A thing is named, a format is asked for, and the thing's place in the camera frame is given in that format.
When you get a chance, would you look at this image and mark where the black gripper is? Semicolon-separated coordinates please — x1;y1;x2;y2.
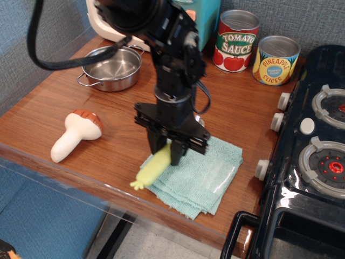
134;94;210;166

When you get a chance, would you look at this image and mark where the spoon with yellow-green handle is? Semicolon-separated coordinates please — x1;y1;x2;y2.
130;141;172;190

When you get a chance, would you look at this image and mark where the small steel pot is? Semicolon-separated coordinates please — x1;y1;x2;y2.
77;45;144;92

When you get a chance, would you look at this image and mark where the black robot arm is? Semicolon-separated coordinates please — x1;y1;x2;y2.
94;1;210;166

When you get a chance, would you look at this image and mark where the light blue cloth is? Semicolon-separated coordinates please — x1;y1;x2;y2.
145;137;243;220

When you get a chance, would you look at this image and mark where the toy mushroom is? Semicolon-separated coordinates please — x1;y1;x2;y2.
51;109;104;163

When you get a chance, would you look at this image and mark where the tomato sauce can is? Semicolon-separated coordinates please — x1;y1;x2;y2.
213;9;260;72

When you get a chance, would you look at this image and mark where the pineapple slices can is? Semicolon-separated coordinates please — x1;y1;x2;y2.
252;35;301;86

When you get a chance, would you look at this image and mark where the teal toy microwave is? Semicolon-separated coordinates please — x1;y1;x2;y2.
86;0;220;51

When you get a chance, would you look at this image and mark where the black toy stove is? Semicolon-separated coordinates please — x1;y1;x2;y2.
221;45;344;258

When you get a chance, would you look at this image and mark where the orange plush object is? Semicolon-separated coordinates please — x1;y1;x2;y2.
0;240;21;259

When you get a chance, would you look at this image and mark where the black braided cable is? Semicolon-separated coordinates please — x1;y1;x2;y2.
26;0;133;71

